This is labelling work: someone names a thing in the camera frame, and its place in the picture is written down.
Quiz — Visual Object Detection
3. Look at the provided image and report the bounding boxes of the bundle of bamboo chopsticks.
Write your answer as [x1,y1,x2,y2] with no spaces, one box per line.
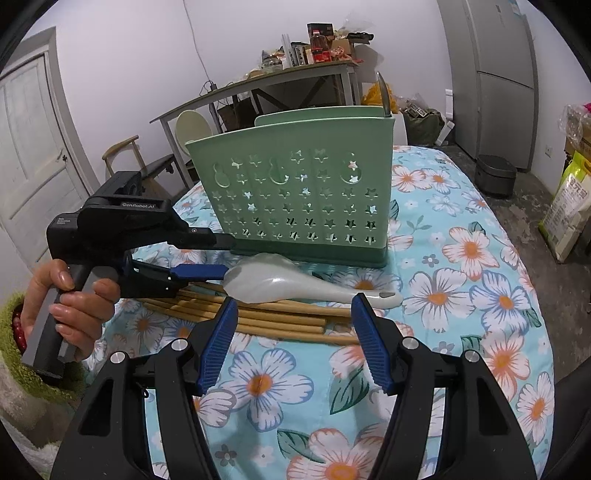
[141,281,365,347]

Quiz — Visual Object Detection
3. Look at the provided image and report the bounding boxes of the person's left hand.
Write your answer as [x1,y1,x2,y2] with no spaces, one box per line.
[21,259,122,356]

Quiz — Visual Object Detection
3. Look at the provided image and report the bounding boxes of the grey table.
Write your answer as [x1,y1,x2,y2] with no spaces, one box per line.
[149,60,363,190]

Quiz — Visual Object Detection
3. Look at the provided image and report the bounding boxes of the white rice spoon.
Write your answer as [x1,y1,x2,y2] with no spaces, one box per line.
[223,252,403,309]

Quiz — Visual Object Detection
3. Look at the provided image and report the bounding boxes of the wall cable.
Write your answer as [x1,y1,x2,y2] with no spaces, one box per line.
[187,0,214,86]

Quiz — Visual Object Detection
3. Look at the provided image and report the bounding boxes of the yellow plastic bag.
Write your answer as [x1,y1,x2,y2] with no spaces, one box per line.
[361,83,398,116]

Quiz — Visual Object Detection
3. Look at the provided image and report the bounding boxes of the white and yellow rice bag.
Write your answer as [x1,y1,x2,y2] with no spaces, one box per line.
[539,159,591,264]

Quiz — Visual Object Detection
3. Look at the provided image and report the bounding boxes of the white plastic box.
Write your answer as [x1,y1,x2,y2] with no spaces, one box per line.
[436,119,457,147]

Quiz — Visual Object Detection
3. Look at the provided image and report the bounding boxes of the green utensil holder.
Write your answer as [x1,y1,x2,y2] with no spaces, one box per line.
[185,105,396,268]

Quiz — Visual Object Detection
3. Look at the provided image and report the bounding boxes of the cream rice spoon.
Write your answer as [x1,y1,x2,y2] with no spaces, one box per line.
[175,110,213,160]

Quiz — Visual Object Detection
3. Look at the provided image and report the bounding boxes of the grey fleece clothing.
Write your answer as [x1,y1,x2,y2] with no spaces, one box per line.
[0,355,93,464]

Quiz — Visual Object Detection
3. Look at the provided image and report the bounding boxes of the olive green bag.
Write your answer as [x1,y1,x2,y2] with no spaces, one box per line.
[401,106,446,148]

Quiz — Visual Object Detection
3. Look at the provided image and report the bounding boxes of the black rice cooker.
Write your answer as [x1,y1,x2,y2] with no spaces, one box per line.
[475,154,517,199]

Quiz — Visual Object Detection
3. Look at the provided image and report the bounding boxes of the red bead bracelet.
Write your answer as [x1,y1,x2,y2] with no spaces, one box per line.
[11,305,29,357]

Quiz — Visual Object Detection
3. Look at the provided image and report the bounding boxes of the clear plastic bag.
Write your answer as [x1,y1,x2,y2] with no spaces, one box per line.
[339,11,371,38]
[558,104,591,145]

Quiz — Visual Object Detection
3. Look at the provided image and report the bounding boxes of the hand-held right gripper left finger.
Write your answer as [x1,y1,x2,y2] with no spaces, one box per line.
[52,298,240,480]

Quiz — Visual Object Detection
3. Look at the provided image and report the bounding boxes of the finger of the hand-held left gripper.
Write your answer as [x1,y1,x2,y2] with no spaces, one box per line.
[121,258,230,299]
[167,226,252,253]

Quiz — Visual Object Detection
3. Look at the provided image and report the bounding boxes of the floral tablecloth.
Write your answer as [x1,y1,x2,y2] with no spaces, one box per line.
[88,145,555,480]

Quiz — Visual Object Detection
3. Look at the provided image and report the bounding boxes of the grey striped box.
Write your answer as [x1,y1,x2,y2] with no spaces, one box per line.
[288,41,311,68]

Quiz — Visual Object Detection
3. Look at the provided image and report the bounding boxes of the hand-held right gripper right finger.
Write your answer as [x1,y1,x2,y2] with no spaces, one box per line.
[351,292,539,480]

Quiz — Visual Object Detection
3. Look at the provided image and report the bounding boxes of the white door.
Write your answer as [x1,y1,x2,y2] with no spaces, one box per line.
[0,51,99,273]

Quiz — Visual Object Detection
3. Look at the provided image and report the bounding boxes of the wooden chair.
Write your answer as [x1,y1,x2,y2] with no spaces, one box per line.
[102,135,177,191]

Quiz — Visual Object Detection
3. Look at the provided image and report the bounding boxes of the large cardboard box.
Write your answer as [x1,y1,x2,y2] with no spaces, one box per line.
[563,136,591,163]

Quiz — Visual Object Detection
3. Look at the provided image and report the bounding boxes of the grey refrigerator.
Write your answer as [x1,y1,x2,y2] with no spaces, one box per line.
[438,0,539,171]

